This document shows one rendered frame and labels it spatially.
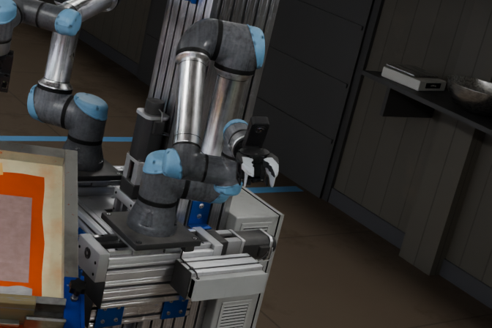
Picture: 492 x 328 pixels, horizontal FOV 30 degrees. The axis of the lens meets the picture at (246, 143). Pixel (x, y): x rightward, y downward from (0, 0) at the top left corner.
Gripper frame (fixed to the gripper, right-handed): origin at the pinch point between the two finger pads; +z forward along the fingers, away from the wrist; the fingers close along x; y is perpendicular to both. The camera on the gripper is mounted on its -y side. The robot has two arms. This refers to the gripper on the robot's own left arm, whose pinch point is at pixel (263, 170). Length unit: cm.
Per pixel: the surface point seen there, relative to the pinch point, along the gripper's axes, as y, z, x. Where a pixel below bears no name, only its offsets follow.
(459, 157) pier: 115, -330, -211
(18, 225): 33, -40, 56
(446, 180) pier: 133, -335, -206
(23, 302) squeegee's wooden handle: 37, -6, 54
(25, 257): 37, -31, 54
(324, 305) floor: 185, -264, -110
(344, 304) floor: 187, -269, -124
